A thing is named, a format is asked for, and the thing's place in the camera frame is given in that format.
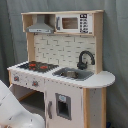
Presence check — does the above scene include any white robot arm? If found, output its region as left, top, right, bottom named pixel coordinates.
left=0, top=80, right=45, bottom=128

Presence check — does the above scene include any wooden toy kitchen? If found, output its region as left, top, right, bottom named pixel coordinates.
left=9, top=10, right=115, bottom=128

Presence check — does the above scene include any grey toy sink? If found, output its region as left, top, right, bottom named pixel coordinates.
left=53, top=67, right=93, bottom=81

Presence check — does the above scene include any black toy faucet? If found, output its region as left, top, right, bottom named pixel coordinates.
left=77, top=50, right=95, bottom=70

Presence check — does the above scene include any black toy stovetop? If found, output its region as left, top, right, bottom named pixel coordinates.
left=20, top=61, right=57, bottom=73

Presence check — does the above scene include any right red stove knob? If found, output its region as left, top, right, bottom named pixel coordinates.
left=32, top=81, right=39, bottom=87

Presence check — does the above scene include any red stove knob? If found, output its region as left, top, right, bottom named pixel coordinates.
left=32, top=81, right=39, bottom=87
left=13, top=75, right=20, bottom=83

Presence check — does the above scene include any white dishwasher door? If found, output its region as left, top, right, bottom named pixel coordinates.
left=45, top=81, right=83, bottom=128

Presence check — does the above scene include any toy microwave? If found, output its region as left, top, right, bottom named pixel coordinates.
left=56, top=14, right=93, bottom=34

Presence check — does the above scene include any grey range hood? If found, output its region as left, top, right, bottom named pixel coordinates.
left=26, top=14, right=55, bottom=34

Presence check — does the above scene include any left red stove knob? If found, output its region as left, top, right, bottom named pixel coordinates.
left=13, top=75, right=20, bottom=83

